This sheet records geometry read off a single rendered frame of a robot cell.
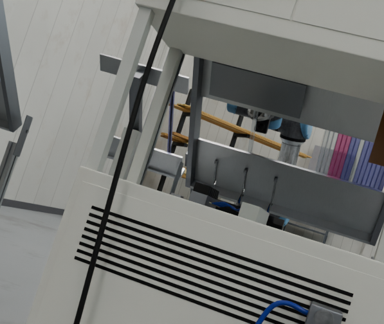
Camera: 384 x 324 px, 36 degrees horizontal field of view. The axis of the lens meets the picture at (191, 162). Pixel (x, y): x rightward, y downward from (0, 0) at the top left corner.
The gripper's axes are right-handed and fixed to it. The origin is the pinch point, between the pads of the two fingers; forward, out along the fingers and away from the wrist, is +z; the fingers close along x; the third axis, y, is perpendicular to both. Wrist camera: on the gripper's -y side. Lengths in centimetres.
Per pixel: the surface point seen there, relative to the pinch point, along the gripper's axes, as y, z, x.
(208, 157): -19.8, -2.5, -14.2
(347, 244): -579, -887, 71
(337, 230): -32.7, -2.1, 35.7
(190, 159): -20.6, 1.4, -19.8
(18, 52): -126, -311, -314
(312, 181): -17.1, -1.9, 23.4
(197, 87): 8.7, 8.2, -19.1
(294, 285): 4, 84, 30
